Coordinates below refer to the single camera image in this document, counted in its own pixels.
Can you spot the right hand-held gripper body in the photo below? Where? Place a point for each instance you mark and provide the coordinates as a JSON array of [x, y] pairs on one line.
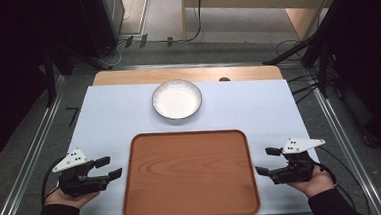
[[297, 167]]

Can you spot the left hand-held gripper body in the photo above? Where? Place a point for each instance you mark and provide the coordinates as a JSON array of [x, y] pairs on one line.
[[78, 183]]

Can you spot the person's left hand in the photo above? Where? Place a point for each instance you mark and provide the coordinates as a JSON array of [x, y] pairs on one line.
[[67, 198]]

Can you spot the person's right hand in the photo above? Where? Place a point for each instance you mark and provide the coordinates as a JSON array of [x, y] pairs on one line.
[[316, 184]]

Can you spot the white table sheet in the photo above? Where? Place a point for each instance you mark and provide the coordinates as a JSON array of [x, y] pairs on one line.
[[112, 119]]

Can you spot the black hex key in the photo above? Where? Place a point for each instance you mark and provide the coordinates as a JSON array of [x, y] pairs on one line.
[[73, 114]]

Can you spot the brown wooden tray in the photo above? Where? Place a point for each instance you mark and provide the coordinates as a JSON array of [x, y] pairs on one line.
[[189, 176]]

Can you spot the wooden table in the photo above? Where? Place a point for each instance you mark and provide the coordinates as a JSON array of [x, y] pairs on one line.
[[126, 78]]

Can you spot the white bowl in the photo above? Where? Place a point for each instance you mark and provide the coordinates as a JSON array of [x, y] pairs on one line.
[[177, 100]]

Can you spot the black metal stand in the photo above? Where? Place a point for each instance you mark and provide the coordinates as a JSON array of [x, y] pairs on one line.
[[52, 72], [312, 51]]

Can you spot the black plug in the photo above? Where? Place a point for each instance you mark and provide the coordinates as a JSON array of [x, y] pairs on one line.
[[128, 41], [143, 40], [169, 41]]

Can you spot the dark curtain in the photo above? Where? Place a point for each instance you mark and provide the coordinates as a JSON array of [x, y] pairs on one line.
[[9, 71], [369, 53]]

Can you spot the black cabinet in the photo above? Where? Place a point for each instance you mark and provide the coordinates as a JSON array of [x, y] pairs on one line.
[[103, 22]]

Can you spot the light wooden shelf unit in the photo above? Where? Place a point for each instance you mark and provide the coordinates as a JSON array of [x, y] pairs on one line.
[[255, 0]]

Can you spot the aluminium floor rail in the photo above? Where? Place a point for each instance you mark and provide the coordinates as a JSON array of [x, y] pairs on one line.
[[28, 164], [347, 144]]

